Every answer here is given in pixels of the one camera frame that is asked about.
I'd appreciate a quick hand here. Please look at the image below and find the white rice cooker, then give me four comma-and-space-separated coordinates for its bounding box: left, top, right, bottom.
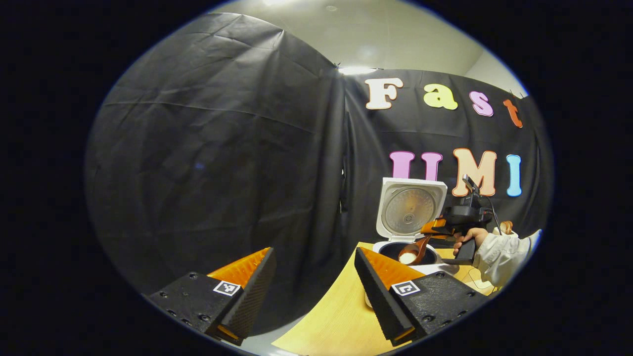
372, 177, 460, 276

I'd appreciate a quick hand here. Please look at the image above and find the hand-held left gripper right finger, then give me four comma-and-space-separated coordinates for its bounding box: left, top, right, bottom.
354, 246, 491, 347

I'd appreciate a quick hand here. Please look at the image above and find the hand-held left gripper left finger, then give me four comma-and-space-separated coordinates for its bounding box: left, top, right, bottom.
141, 247, 276, 346

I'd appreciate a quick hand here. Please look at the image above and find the black backdrop cloth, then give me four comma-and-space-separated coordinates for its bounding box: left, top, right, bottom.
85, 12, 554, 337

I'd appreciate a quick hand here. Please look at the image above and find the brown wooden spoon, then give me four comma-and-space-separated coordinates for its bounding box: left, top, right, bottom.
398, 235, 433, 266

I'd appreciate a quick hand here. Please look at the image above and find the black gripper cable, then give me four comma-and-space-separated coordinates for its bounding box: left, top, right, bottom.
482, 197, 503, 236

